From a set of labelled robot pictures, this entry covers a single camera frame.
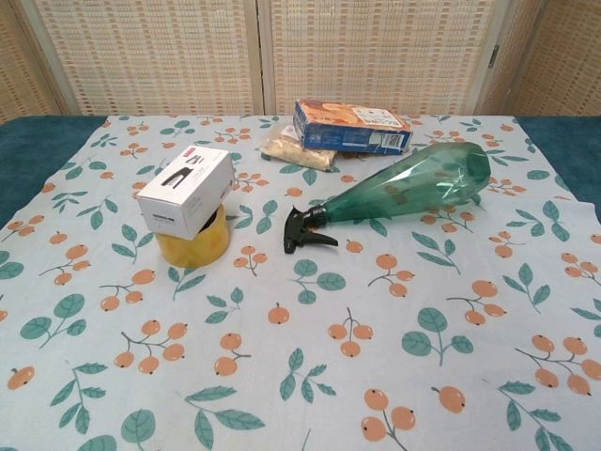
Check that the green plastic spray bottle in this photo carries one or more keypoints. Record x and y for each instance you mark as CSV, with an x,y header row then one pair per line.
x,y
404,181

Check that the fruit and leaf print tablecloth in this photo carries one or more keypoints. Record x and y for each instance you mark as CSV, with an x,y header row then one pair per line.
x,y
300,305

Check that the clear bag of beige snacks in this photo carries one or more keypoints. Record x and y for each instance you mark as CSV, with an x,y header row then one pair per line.
x,y
300,152

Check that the yellow packing tape roll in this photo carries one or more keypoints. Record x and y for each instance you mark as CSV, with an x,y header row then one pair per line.
x,y
199,244

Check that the blue orange snack box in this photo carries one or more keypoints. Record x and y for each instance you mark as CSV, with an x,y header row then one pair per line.
x,y
349,127

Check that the white cardboard product box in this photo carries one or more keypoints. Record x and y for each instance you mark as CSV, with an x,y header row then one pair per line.
x,y
188,192

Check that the woven bamboo folding screen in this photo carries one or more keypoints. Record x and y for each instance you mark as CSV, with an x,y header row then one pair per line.
x,y
282,51

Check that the teal fabric table cover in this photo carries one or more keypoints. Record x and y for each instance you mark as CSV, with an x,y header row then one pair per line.
x,y
33,155

